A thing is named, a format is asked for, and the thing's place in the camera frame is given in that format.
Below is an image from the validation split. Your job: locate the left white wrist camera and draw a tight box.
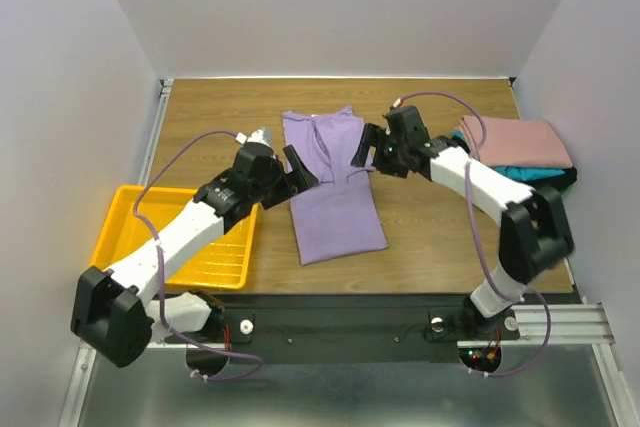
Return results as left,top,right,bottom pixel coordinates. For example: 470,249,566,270
235,127,272,146

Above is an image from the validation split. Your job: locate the yellow plastic tray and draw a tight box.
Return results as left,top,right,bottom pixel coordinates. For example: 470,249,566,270
89,185,259,291

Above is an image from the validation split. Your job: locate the purple t shirt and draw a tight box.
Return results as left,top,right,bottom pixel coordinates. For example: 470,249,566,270
282,106,388,266

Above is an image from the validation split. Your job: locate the teal folded t shirt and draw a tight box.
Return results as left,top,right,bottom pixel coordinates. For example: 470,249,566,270
452,130,564,183

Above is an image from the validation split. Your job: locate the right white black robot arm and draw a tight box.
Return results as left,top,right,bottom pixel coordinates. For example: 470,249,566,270
351,106,575,337

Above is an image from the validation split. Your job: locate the black folded t shirt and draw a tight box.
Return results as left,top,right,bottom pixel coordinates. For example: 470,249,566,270
545,167,578,195

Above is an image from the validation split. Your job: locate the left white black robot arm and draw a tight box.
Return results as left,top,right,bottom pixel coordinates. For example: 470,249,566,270
71,141,319,367

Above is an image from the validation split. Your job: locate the pink folded t shirt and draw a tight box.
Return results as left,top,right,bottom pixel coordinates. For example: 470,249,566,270
456,115,573,169

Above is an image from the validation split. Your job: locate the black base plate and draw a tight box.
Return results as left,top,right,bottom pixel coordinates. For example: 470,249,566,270
102,289,581,366

